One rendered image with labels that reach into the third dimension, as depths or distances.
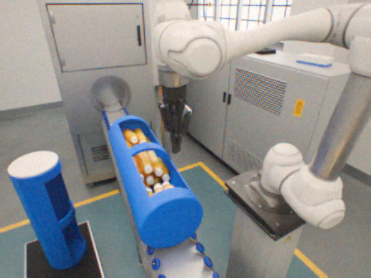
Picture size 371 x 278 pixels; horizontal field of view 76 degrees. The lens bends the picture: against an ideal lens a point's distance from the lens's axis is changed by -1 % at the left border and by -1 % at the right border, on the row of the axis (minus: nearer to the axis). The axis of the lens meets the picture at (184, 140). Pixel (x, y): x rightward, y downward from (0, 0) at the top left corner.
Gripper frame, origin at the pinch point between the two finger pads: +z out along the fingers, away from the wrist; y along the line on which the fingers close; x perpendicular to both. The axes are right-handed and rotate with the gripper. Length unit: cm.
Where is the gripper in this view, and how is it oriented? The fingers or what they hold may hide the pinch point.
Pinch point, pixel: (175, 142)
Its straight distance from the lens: 80.7
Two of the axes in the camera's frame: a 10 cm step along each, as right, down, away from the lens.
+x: -6.0, 4.2, -6.8
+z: 0.2, 8.6, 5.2
